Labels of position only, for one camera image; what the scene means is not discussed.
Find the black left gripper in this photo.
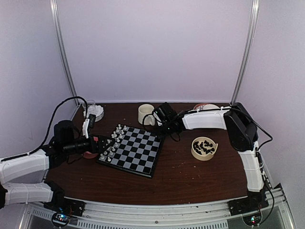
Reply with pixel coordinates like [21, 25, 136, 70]
[63, 133, 115, 155]

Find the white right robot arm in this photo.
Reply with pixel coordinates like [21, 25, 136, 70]
[152, 102, 266, 211]

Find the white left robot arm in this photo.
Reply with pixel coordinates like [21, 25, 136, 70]
[0, 120, 114, 212]

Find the cream bowl of black pieces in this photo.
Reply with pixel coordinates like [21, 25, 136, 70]
[191, 136, 218, 161]

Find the pink bowl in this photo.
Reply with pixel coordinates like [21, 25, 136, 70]
[83, 151, 99, 159]

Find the white ribbed ceramic mug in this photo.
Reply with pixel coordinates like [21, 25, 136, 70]
[138, 104, 155, 126]

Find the floral patterned saucer plate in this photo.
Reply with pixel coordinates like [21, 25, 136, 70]
[193, 103, 219, 111]

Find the black and white chessboard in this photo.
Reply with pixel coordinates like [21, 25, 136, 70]
[96, 124, 164, 178]

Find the clear glass cup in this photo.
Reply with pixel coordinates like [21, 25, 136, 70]
[82, 100, 96, 112]

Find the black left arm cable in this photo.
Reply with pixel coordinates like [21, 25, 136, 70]
[28, 96, 87, 155]

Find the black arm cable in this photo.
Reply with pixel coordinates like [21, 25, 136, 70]
[224, 108, 274, 153]
[28, 96, 87, 155]

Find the aluminium front rail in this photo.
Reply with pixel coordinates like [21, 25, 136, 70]
[19, 183, 298, 229]

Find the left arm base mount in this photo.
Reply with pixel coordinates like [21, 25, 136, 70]
[43, 198, 85, 228]

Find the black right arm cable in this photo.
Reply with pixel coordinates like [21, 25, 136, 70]
[224, 108, 274, 153]

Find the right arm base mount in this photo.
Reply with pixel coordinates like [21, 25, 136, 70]
[228, 197, 269, 227]

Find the aluminium frame post right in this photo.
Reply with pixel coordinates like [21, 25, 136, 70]
[230, 0, 260, 104]

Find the aluminium frame post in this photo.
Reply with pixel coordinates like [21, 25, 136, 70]
[230, 0, 260, 104]
[50, 0, 77, 96]

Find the aluminium frame post left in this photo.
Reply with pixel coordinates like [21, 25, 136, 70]
[50, 0, 77, 96]

